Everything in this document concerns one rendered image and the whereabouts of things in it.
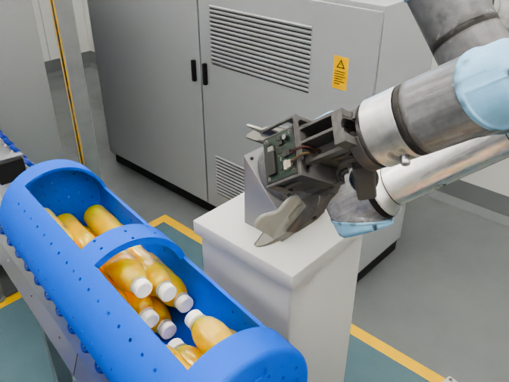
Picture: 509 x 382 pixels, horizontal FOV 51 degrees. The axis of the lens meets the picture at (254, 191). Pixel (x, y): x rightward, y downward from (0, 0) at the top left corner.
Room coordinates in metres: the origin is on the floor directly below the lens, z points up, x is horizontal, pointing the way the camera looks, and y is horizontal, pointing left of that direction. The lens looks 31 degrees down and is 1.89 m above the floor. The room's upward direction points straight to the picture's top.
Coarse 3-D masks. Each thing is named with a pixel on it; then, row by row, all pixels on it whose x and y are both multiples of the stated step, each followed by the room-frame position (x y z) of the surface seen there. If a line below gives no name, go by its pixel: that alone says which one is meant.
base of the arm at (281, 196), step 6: (258, 162) 1.08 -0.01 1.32; (258, 168) 1.07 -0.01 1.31; (264, 168) 1.05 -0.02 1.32; (264, 174) 1.04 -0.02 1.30; (264, 180) 1.04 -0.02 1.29; (270, 192) 1.03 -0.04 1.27; (276, 192) 1.02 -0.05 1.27; (294, 192) 1.03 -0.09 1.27; (300, 192) 1.02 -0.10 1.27; (276, 198) 1.03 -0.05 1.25; (282, 198) 1.03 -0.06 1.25
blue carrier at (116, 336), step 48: (48, 192) 1.23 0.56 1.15; (96, 192) 1.31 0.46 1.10; (48, 240) 0.95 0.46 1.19; (96, 240) 0.90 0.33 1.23; (144, 240) 0.91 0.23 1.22; (48, 288) 0.88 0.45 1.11; (96, 288) 0.78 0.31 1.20; (192, 288) 0.94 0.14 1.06; (96, 336) 0.71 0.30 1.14; (144, 336) 0.65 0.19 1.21; (240, 336) 0.63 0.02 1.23
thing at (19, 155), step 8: (0, 160) 1.54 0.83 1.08; (8, 160) 1.55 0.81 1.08; (16, 160) 1.55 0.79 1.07; (0, 168) 1.52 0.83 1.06; (8, 168) 1.53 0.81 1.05; (16, 168) 1.55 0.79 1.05; (24, 168) 1.56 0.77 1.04; (0, 176) 1.51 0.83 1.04; (8, 176) 1.53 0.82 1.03; (16, 176) 1.54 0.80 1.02; (0, 184) 1.52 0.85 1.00; (8, 184) 1.54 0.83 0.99; (0, 192) 1.52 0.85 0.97
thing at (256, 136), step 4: (248, 124) 0.60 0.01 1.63; (252, 128) 0.60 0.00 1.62; (256, 128) 0.59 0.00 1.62; (260, 128) 0.59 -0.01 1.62; (264, 128) 0.63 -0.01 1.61; (276, 128) 0.62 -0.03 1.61; (252, 132) 0.64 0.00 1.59; (256, 132) 0.64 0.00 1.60; (260, 132) 0.61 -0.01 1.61; (248, 136) 0.64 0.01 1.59; (252, 136) 0.64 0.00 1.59; (256, 136) 0.63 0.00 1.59; (260, 136) 0.63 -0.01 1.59; (264, 136) 0.62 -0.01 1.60; (256, 140) 0.63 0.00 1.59; (260, 140) 0.63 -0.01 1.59
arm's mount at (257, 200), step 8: (256, 152) 1.10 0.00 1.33; (248, 160) 1.08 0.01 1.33; (256, 160) 1.09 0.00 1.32; (248, 168) 1.07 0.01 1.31; (256, 168) 1.07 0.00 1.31; (248, 176) 1.07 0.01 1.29; (256, 176) 1.05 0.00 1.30; (248, 184) 1.07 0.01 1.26; (256, 184) 1.05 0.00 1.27; (248, 192) 1.07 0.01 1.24; (256, 192) 1.05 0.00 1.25; (264, 192) 1.03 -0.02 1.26; (248, 200) 1.07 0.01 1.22; (256, 200) 1.05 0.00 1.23; (264, 200) 1.03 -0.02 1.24; (272, 200) 1.02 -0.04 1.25; (248, 208) 1.07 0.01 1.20; (256, 208) 1.05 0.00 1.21; (264, 208) 1.03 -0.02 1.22; (272, 208) 1.02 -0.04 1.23; (248, 216) 1.07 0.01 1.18; (256, 216) 1.05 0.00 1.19; (280, 240) 1.00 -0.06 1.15
